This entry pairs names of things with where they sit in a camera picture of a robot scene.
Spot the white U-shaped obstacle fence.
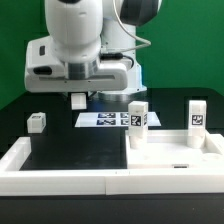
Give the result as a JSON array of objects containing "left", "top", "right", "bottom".
[{"left": 0, "top": 137, "right": 224, "bottom": 196}]

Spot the white square table top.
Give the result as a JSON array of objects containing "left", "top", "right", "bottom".
[{"left": 125, "top": 130, "right": 224, "bottom": 169}]

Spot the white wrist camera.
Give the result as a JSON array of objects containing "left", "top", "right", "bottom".
[{"left": 26, "top": 36, "right": 65, "bottom": 77}]

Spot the white sheet with markers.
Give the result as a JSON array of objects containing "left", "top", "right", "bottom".
[{"left": 74, "top": 111, "right": 162, "bottom": 128}]

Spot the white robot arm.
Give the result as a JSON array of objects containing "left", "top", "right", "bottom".
[{"left": 24, "top": 0, "right": 162, "bottom": 100}]

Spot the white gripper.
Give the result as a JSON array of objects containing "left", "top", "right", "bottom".
[{"left": 24, "top": 61, "right": 128, "bottom": 92}]

